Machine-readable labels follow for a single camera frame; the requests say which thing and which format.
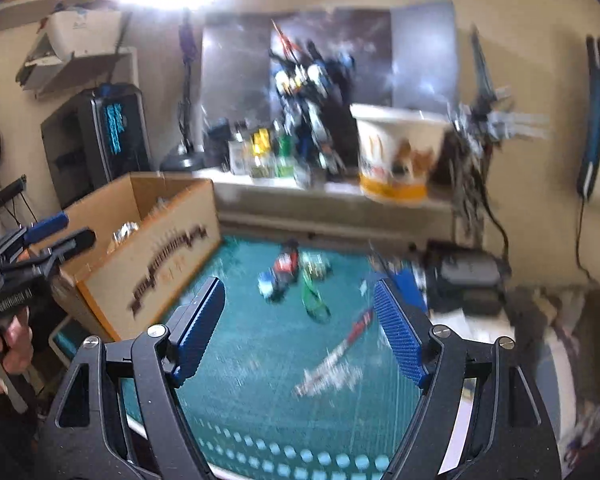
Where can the black computer tower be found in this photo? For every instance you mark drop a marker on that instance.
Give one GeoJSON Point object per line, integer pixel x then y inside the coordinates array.
{"type": "Point", "coordinates": [95, 137]}

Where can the green cap paint bottle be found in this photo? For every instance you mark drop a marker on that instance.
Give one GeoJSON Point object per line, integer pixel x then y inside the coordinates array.
{"type": "Point", "coordinates": [284, 162]}

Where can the red black paint can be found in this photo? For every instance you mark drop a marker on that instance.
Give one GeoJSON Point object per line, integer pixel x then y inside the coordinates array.
{"type": "Point", "coordinates": [273, 283]}

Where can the McDonalds paper bucket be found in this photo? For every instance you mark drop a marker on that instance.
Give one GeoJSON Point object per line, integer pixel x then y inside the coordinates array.
{"type": "Point", "coordinates": [399, 149]}

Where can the black desk lamp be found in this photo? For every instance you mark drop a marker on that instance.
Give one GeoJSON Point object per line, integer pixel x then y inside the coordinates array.
{"type": "Point", "coordinates": [185, 60]}

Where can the white desk riser shelf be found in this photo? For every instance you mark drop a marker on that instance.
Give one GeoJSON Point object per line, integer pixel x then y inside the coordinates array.
{"type": "Point", "coordinates": [329, 210]}

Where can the blue sanding block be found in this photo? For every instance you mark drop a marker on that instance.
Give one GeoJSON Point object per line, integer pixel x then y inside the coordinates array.
{"type": "Point", "coordinates": [405, 283]}

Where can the left hand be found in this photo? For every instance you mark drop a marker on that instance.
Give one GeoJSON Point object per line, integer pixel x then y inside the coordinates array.
{"type": "Point", "coordinates": [16, 346]}

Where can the black plastic case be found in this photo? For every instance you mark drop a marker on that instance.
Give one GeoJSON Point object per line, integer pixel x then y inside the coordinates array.
{"type": "Point", "coordinates": [459, 277]}

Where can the silver winged robot model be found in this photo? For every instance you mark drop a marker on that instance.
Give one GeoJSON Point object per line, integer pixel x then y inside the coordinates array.
{"type": "Point", "coordinates": [480, 128]}

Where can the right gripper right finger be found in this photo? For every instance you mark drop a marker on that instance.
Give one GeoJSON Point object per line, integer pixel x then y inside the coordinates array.
{"type": "Point", "coordinates": [509, 435]}

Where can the green rubber band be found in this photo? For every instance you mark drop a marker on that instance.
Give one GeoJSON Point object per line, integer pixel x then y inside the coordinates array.
{"type": "Point", "coordinates": [312, 300]}

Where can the blue white robot model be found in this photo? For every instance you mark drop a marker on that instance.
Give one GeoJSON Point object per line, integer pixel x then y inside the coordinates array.
{"type": "Point", "coordinates": [315, 93]}

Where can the wall shelf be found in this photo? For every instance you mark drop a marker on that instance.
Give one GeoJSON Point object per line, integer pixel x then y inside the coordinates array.
{"type": "Point", "coordinates": [18, 13]}

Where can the brown cardboard box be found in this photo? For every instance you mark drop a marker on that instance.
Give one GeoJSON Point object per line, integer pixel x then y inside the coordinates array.
{"type": "Point", "coordinates": [154, 233]}

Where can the dark storm backdrop board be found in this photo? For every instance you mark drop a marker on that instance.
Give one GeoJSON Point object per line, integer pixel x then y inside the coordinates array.
{"type": "Point", "coordinates": [404, 57]}

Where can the white printer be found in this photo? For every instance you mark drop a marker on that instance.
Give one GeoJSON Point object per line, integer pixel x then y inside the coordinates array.
{"type": "Point", "coordinates": [73, 48]}

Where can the green cutting mat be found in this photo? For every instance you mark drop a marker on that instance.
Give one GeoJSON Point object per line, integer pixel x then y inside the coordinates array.
{"type": "Point", "coordinates": [243, 406]}

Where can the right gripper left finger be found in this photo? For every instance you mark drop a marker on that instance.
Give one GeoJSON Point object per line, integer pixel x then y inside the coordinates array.
{"type": "Point", "coordinates": [87, 434]}

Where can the red white hobby knife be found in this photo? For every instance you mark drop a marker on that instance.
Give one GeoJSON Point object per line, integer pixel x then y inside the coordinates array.
{"type": "Point", "coordinates": [314, 379]}

